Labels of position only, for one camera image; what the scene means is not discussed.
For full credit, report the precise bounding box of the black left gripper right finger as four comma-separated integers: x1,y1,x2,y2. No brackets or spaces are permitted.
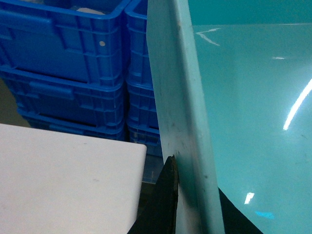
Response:
219,189,260,234

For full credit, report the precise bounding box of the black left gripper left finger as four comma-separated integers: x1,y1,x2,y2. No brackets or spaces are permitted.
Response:
129,156,178,234

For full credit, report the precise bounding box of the teal plastic bin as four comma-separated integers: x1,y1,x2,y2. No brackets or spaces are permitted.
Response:
147,0,312,234

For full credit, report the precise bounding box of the blue crate stack right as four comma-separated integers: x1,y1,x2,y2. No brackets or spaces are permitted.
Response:
125,0,162,157

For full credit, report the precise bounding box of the blue crate bottom left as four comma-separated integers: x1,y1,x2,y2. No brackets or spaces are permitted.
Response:
17,107,126,141

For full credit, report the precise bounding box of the blue crate middle left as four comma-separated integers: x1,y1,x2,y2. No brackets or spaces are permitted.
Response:
0,68,124,131

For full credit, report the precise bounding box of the blue crate top left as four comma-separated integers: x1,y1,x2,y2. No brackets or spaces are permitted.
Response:
0,0,130,86

